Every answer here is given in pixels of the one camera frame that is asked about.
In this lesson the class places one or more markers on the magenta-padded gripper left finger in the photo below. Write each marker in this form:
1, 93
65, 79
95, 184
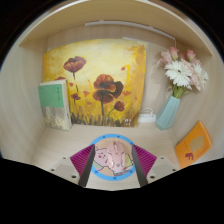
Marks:
77, 166

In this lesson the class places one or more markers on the pink and white flower bouquet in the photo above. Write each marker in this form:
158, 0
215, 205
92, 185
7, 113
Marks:
181, 71

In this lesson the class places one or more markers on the yellow poppy flower painting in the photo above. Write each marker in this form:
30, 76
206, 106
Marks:
100, 66

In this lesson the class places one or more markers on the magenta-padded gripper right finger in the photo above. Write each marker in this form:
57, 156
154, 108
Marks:
148, 166

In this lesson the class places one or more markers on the wooden wall shelf unit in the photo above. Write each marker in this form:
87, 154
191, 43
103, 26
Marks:
100, 13

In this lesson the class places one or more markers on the pink computer mouse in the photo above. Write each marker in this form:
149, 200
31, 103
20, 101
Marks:
116, 156

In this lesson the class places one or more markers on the round blue-rimmed cartoon mouse pad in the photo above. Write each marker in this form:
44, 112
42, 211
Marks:
100, 156

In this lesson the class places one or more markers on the orange book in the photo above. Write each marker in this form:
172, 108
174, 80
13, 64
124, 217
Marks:
193, 146

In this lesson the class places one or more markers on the teal faceted vase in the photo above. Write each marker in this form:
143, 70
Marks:
167, 115

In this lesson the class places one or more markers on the white light bar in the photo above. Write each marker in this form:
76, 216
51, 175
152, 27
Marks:
133, 26

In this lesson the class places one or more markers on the green and beige book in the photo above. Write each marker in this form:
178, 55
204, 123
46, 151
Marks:
53, 103

